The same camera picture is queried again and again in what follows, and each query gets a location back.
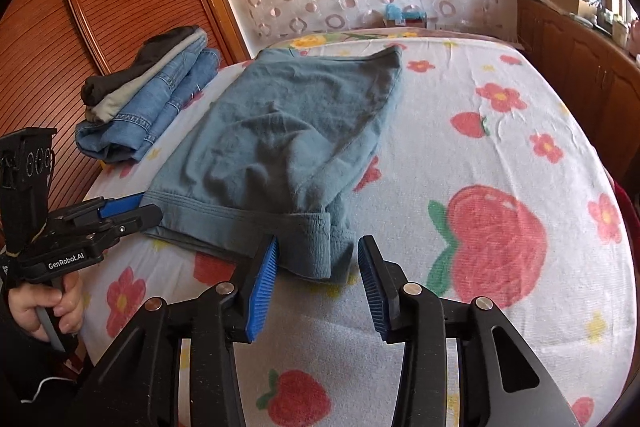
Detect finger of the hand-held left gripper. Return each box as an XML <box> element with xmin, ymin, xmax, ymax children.
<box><xmin>47</xmin><ymin>194</ymin><xmax>147</xmax><ymax>233</ymax></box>
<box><xmin>75</xmin><ymin>204</ymin><xmax>163</xmax><ymax>248</ymax></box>

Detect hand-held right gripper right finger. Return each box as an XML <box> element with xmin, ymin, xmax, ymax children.
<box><xmin>357</xmin><ymin>235</ymin><xmax>581</xmax><ymax>427</ymax></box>

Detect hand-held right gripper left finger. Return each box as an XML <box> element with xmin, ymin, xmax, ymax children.
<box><xmin>75</xmin><ymin>234</ymin><xmax>281</xmax><ymax>427</ymax></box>

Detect grey-blue pants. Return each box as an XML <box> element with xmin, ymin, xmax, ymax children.
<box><xmin>140</xmin><ymin>46</ymin><xmax>405</xmax><ymax>283</ymax></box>

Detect folded light grey pants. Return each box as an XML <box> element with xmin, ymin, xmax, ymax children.
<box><xmin>90</xmin><ymin>32</ymin><xmax>208</xmax><ymax>124</ymax></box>

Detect folded dark brown pants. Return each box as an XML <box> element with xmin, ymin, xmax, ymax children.
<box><xmin>81</xmin><ymin>26</ymin><xmax>201</xmax><ymax>108</ymax></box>

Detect person's left hand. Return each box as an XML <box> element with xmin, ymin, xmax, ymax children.
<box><xmin>7</xmin><ymin>274</ymin><xmax>86</xmax><ymax>343</ymax></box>

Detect folded blue denim jeans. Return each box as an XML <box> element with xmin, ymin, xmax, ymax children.
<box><xmin>75</xmin><ymin>47</ymin><xmax>221</xmax><ymax>165</ymax></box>

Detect strawberry flower print sheet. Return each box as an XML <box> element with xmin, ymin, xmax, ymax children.
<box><xmin>82</xmin><ymin>34</ymin><xmax>636</xmax><ymax>427</ymax></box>

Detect yellow red floral blanket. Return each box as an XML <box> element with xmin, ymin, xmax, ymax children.
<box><xmin>265</xmin><ymin>27</ymin><xmax>521</xmax><ymax>52</ymax></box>

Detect blue plastic bag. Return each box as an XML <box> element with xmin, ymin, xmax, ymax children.
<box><xmin>384</xmin><ymin>4</ymin><xmax>426</xmax><ymax>24</ymax></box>

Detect wooden cabinet row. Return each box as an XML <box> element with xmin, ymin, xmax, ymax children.
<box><xmin>515</xmin><ymin>0</ymin><xmax>640</xmax><ymax>178</ymax></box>

